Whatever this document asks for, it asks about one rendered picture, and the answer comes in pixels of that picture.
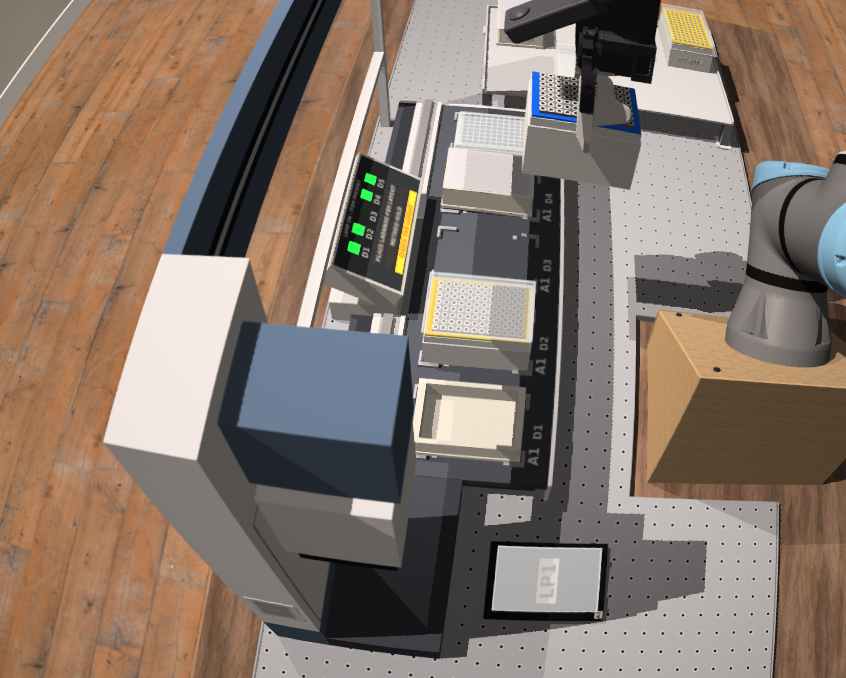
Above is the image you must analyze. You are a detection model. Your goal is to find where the light grey rectangular panel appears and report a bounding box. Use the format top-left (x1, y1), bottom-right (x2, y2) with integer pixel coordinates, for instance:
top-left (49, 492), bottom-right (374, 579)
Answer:
top-left (491, 546), bottom-right (602, 613)

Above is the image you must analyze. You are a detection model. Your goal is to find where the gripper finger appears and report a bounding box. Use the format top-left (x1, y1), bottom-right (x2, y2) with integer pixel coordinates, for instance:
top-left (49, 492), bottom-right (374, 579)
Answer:
top-left (576, 49), bottom-right (632, 153)
top-left (574, 54), bottom-right (617, 78)

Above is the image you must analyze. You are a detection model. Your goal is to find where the cream one-well reservoir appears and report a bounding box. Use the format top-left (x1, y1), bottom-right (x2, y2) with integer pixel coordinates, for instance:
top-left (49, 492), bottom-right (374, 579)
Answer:
top-left (413, 378), bottom-right (526, 462)

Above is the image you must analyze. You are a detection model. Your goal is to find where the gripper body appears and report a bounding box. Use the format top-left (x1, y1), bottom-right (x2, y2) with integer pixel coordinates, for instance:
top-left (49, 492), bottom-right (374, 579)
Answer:
top-left (575, 0), bottom-right (661, 84)

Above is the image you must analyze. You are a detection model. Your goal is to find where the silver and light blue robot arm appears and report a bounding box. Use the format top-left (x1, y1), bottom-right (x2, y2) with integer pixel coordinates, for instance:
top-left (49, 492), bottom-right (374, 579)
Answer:
top-left (504, 0), bottom-right (846, 368)

